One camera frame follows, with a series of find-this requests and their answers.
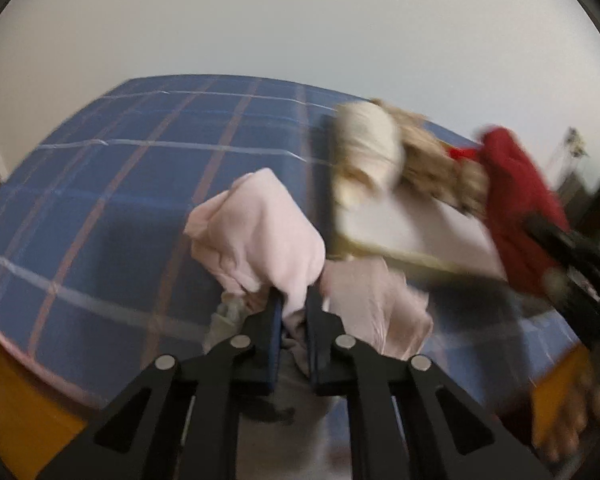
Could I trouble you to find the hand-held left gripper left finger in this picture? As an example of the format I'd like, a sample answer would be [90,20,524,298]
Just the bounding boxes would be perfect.
[35,292,285,480]

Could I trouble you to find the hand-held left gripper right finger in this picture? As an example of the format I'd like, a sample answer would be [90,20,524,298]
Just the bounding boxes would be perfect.
[306,292,551,480]

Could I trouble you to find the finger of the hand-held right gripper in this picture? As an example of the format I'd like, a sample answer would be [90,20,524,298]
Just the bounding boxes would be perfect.
[525,212,588,271]

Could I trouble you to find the red underwear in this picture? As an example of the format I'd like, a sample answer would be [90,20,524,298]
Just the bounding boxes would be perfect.
[450,127,573,296]

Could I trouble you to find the pink underwear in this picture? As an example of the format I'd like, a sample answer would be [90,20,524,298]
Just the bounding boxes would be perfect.
[184,167,433,376]

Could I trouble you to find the gold-rimmed white box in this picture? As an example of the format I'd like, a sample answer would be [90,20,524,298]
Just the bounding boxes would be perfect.
[320,110,511,281]

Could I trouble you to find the beige leopard underwear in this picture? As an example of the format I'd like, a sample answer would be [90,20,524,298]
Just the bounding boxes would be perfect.
[375,100,488,221]

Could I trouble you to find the white dotted underwear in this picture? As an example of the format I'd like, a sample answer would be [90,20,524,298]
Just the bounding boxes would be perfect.
[332,101,406,211]

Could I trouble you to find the person's right hand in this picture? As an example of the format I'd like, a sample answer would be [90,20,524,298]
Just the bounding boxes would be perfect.
[536,360,600,461]

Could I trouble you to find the pale grey cloth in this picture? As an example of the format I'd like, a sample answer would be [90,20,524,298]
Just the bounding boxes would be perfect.
[202,299,247,357]

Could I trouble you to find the blue plaid cloth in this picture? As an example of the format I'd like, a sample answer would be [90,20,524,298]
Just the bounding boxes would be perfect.
[0,75,596,411]

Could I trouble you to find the wall socket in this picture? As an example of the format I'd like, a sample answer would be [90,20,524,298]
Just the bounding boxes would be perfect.
[564,127,589,160]

